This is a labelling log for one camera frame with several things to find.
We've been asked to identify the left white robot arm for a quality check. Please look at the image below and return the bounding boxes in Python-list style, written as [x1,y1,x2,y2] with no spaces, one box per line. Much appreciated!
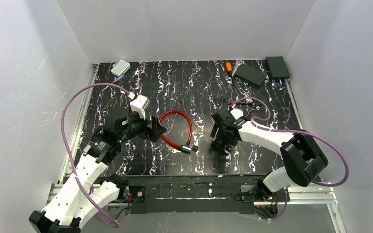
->
[29,112,167,233]

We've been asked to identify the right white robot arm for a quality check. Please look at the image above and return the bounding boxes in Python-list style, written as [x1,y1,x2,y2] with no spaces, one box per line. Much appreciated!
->
[210,108,328,199]

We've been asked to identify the black comb strip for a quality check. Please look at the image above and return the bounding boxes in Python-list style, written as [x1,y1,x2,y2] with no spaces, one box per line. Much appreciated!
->
[213,99,229,103]

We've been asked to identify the small metal pliers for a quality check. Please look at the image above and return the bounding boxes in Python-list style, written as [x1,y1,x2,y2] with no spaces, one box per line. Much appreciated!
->
[236,100,262,111]

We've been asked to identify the red blue pen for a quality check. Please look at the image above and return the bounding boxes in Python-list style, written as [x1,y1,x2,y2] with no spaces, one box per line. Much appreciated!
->
[111,74,126,85]

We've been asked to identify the black flat box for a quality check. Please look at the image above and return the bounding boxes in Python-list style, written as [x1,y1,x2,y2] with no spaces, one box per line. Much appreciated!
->
[234,64,267,88]

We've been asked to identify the white rectangular box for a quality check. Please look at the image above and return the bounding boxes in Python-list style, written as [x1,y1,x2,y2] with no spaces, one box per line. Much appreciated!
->
[111,60,130,76]

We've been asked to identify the black box in corner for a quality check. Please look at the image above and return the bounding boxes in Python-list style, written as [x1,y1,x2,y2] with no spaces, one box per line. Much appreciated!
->
[265,56,290,80]

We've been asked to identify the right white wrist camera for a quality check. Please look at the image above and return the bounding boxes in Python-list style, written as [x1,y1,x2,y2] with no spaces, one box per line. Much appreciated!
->
[230,108,243,119]

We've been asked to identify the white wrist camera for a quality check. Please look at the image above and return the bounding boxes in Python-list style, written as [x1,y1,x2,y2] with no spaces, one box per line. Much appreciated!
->
[130,95,150,120]
[230,108,243,119]

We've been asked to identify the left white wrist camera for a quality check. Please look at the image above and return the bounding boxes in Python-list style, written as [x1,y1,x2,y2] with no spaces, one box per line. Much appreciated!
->
[130,95,150,120]

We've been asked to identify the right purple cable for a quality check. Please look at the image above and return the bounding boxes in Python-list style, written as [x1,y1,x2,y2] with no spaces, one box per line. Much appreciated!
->
[230,97,350,221]

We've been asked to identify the purple cable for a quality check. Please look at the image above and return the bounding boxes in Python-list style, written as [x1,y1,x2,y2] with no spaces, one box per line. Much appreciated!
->
[61,83,136,229]
[230,97,350,221]

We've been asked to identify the red cable lock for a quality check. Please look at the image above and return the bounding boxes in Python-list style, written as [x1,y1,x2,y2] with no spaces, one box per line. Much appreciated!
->
[158,110,193,154]

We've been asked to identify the orange-handled screwdriver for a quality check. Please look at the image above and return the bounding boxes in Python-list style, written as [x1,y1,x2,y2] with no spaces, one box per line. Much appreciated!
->
[225,62,233,79]

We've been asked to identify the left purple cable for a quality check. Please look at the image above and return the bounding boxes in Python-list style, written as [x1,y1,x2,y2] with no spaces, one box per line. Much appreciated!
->
[61,83,136,229]

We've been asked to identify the aluminium frame rail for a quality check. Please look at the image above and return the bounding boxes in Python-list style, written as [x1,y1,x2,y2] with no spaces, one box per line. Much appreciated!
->
[41,64,98,203]

